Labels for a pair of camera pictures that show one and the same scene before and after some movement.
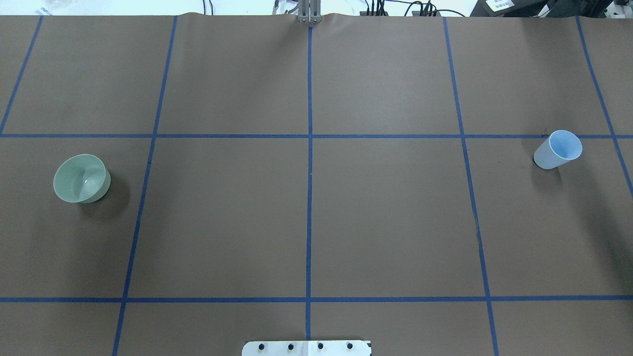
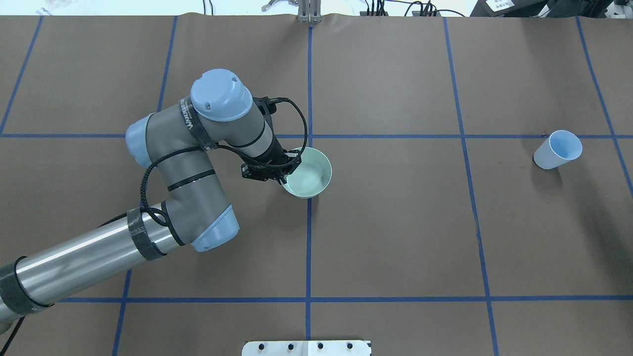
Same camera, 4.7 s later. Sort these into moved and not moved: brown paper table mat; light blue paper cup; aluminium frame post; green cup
Moved: green cup
Not moved: aluminium frame post; brown paper table mat; light blue paper cup
